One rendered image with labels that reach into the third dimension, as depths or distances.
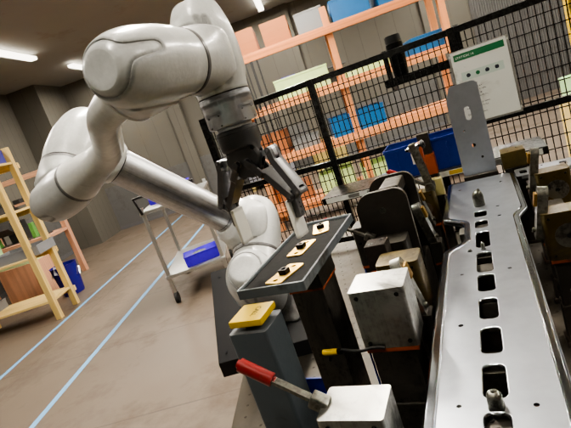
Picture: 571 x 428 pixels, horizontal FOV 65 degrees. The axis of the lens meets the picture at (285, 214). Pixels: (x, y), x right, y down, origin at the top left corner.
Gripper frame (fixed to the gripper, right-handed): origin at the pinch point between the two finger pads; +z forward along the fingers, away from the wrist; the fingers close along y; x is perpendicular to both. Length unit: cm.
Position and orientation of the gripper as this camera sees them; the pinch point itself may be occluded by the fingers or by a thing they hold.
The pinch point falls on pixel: (272, 233)
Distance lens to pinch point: 83.5
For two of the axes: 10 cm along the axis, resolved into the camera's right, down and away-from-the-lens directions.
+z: 3.2, 9.3, 2.1
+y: 7.6, -1.2, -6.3
